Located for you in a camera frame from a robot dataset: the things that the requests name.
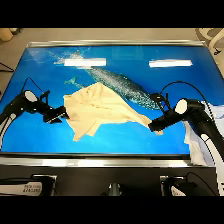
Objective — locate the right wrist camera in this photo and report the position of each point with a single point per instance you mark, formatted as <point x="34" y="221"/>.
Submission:
<point x="159" y="98"/>

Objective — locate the white garment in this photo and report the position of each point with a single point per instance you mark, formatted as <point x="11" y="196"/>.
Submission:
<point x="191" y="143"/>

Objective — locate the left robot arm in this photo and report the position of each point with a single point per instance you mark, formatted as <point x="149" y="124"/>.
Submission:
<point x="16" y="105"/>

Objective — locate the cream shirt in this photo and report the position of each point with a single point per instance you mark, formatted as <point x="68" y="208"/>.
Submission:
<point x="100" y="110"/>

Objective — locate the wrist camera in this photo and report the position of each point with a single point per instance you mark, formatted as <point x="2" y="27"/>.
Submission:
<point x="44" y="96"/>
<point x="159" y="98"/>

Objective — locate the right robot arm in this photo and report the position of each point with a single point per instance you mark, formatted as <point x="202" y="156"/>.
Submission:
<point x="196" y="113"/>

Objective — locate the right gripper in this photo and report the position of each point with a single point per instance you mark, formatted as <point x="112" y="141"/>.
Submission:
<point x="160" y="123"/>

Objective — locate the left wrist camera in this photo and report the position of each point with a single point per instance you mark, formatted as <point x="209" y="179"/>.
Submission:
<point x="44" y="96"/>

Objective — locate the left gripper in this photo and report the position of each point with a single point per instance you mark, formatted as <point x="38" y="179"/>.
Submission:
<point x="55" y="114"/>

